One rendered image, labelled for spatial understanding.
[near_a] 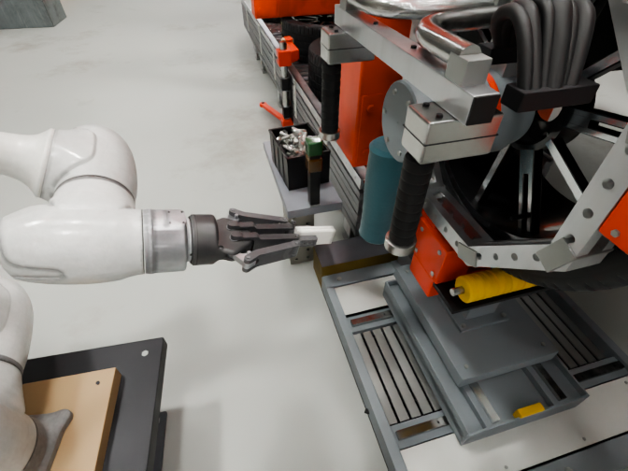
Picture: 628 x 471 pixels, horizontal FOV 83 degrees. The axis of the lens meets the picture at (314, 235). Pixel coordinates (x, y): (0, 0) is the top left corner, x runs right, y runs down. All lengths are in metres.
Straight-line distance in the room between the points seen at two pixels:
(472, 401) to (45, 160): 1.04
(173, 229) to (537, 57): 0.45
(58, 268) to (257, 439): 0.81
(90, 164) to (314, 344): 0.92
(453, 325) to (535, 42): 0.83
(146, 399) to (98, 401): 0.09
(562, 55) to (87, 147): 0.59
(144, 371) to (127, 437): 0.14
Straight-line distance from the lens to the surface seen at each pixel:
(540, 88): 0.43
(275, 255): 0.54
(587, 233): 0.57
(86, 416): 0.95
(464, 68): 0.40
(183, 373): 1.30
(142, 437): 0.92
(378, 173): 0.78
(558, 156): 0.72
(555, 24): 0.46
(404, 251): 0.51
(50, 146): 0.61
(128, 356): 1.03
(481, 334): 1.14
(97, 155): 0.61
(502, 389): 1.17
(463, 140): 0.43
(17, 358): 0.90
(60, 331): 1.59
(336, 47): 0.69
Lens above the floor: 1.11
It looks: 43 degrees down
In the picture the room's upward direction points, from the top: straight up
